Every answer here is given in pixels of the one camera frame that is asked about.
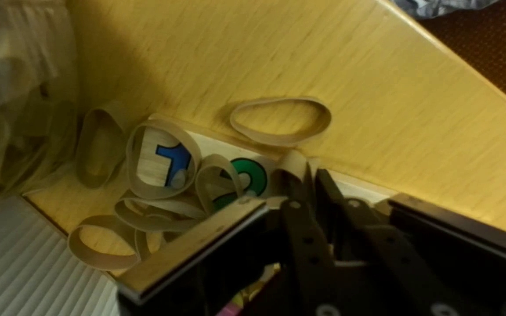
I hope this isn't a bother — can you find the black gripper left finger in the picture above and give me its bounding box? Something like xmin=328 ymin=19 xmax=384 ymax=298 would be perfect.
xmin=268 ymin=163 xmax=349 ymax=316

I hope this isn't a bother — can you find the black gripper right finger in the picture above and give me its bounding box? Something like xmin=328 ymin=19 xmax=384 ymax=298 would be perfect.
xmin=314 ymin=168 xmax=449 ymax=316

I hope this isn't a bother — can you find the large oval tan rubber band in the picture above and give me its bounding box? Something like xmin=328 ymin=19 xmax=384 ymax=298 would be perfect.
xmin=228 ymin=94 xmax=333 ymax=149

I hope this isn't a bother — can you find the clear plastic bag of bands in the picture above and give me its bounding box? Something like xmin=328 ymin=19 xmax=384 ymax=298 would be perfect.
xmin=0 ymin=0 xmax=82 ymax=201

